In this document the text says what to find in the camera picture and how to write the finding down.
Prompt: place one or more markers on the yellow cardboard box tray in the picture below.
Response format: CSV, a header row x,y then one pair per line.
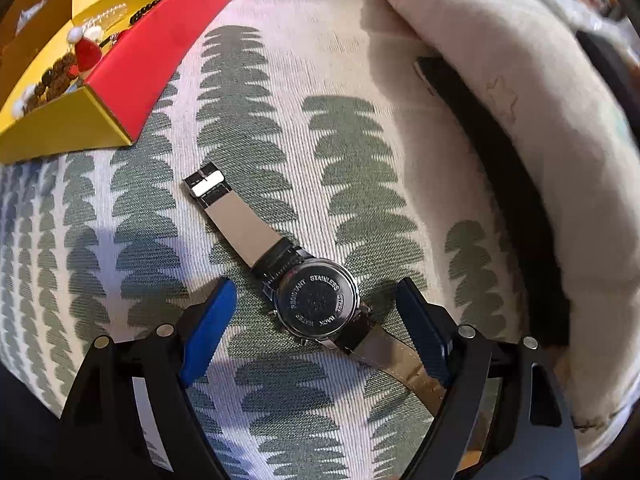
x,y
92,81

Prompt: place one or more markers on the white bunny carrot hair clip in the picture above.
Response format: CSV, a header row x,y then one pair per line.
x,y
22,104

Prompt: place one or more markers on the green leaf pattern bedspread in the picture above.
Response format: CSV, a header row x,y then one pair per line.
x,y
313,112

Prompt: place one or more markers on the pearl hair claw clip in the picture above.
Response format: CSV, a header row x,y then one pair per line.
x,y
106,19

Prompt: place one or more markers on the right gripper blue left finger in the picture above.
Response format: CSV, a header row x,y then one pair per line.
x,y
201,328

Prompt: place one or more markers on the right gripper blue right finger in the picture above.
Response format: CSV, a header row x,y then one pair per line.
x,y
429,327

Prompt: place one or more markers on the wristwatch with tan strap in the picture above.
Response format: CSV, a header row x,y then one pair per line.
x,y
313,299

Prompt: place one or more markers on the red santa hat clip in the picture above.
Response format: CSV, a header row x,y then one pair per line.
x,y
88,53

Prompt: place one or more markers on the beige pillow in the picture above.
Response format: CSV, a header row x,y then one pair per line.
x,y
522,60

